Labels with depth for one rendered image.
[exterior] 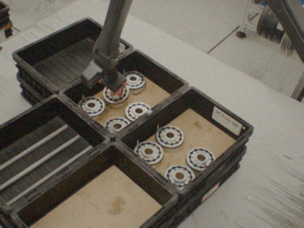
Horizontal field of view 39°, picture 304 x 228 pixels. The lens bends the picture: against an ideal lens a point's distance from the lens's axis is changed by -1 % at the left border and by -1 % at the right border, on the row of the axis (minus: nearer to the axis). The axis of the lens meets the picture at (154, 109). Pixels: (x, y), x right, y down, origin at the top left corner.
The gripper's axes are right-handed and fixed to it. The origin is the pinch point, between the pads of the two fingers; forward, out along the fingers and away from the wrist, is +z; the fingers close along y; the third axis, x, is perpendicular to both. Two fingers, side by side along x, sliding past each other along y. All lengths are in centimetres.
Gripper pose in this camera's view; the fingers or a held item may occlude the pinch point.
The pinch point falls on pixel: (116, 89)
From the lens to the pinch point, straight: 165.2
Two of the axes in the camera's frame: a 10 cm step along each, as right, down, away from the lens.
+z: 1.3, 4.9, 8.6
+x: 6.7, -6.8, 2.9
